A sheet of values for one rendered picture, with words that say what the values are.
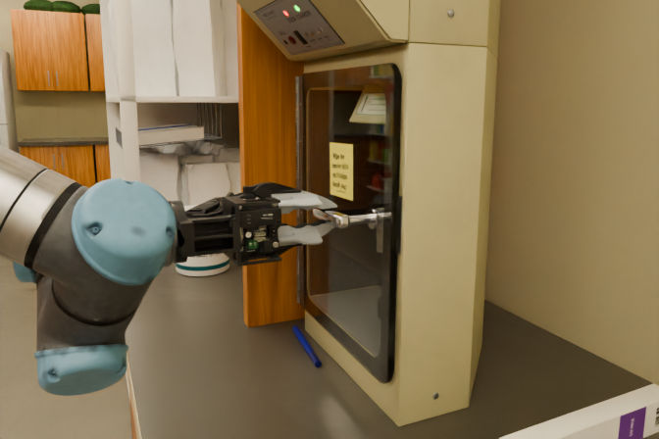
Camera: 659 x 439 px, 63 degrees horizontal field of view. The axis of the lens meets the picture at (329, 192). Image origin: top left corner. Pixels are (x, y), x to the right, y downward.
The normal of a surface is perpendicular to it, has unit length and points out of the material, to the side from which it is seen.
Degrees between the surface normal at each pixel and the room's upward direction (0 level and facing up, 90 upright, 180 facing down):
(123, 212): 44
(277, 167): 90
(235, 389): 0
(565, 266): 90
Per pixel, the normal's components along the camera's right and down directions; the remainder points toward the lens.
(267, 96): 0.41, 0.15
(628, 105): -0.91, 0.07
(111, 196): 0.50, -0.62
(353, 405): 0.00, -0.99
